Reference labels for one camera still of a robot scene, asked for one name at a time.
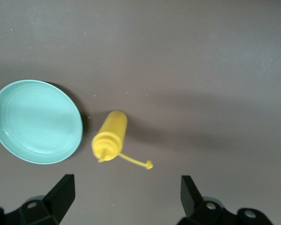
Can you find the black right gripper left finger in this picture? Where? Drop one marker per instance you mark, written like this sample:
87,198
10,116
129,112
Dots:
58,201

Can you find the mint green plate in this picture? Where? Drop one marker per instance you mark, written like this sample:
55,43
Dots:
35,122

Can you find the yellow mustard squeeze bottle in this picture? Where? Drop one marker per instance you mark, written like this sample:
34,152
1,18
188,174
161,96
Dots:
112,131

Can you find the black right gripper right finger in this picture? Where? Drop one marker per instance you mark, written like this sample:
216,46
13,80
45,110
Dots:
194,204

